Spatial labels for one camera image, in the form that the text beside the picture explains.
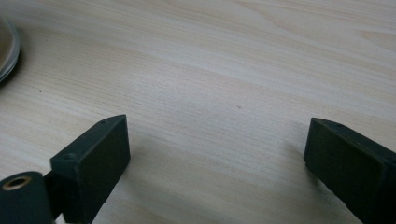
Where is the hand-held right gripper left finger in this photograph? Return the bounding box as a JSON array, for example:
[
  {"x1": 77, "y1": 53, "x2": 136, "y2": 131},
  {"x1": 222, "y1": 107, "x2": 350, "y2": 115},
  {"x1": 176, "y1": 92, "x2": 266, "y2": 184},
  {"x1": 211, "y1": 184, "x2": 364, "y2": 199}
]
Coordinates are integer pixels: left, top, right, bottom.
[{"x1": 43, "y1": 114, "x2": 132, "y2": 224}]

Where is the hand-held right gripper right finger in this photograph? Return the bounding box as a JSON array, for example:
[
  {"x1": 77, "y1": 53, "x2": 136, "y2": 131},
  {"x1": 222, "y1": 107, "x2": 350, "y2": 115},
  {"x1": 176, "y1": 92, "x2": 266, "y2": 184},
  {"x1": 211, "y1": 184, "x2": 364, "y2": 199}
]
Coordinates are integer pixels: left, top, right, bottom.
[{"x1": 303, "y1": 117, "x2": 396, "y2": 224}]

